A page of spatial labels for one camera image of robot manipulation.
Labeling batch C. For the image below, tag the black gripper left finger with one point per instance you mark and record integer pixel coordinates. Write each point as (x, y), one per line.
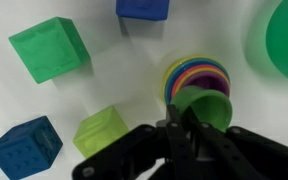
(134, 150)

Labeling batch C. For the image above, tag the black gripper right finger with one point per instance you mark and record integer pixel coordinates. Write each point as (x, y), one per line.
(250, 153)

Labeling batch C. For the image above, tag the small green cup bowl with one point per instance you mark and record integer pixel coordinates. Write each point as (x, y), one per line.
(207, 106)

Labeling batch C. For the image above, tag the large green translucent bowl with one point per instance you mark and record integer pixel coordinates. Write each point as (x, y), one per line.
(284, 43)

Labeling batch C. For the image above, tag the lime green cube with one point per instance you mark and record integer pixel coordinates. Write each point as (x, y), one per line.
(99, 131)

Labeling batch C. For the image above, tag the rainbow stacked cups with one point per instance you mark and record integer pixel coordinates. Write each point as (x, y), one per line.
(197, 71)

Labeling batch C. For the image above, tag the navy blue cube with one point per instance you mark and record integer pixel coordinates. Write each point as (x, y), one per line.
(25, 150)

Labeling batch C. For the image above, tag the royal blue cube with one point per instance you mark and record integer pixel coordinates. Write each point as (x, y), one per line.
(142, 8)

